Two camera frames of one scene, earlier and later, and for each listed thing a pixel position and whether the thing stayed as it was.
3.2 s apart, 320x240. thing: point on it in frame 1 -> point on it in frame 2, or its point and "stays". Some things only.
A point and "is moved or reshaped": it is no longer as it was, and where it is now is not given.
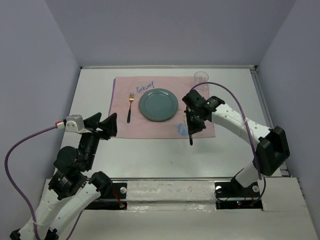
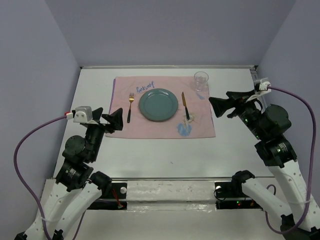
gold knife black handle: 190,137 is moved or reshaped
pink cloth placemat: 126,94 stays
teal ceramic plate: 158,105 stays
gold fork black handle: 131,100 stays
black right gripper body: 195,124 -> 248,111
